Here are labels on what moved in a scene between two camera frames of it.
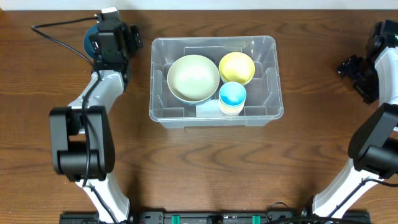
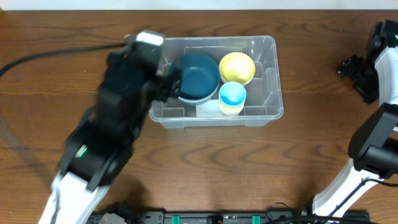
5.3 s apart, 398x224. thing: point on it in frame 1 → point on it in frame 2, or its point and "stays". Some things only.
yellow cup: x=231 y=109 stays
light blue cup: x=232 y=94 stays
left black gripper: x=134 y=35 → x=158 y=88
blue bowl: x=93 y=30 → x=200 y=76
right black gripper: x=359 y=79 stays
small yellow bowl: x=236 y=66 stays
